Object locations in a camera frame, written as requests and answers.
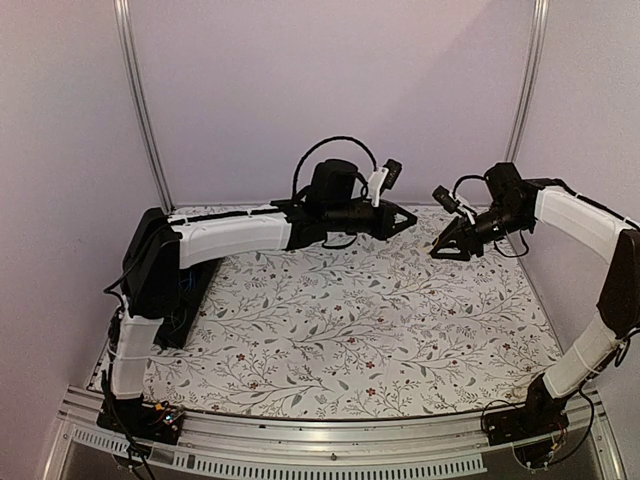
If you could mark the left aluminium corner post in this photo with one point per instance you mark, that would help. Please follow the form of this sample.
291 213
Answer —
125 30

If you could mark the right aluminium corner post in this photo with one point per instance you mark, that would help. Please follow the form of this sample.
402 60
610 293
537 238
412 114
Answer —
532 64

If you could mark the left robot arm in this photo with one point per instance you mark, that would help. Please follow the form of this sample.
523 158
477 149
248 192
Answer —
164 248

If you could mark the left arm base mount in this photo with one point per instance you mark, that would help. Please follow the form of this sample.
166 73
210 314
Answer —
160 422

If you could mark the black three-compartment bin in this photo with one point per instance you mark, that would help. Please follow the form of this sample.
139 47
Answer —
193 284

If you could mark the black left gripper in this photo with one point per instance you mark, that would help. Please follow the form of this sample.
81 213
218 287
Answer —
389 214

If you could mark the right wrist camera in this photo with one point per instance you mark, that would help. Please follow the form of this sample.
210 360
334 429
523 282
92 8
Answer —
453 203

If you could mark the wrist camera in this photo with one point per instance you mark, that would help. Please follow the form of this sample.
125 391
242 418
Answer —
453 203
383 178

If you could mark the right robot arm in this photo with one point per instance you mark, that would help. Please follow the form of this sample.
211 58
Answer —
598 268

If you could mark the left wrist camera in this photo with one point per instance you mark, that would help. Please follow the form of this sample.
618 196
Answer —
383 178

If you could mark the aluminium front rail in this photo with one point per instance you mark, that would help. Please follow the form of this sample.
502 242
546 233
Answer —
218 446

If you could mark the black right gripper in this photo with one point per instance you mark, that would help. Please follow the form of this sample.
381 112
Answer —
471 242

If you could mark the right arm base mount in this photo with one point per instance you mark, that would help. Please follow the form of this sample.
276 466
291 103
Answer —
525 425

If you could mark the floral patterned table mat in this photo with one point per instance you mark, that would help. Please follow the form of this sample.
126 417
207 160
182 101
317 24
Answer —
366 330

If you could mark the aluminium corner post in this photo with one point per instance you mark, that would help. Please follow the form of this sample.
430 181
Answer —
125 30
532 64

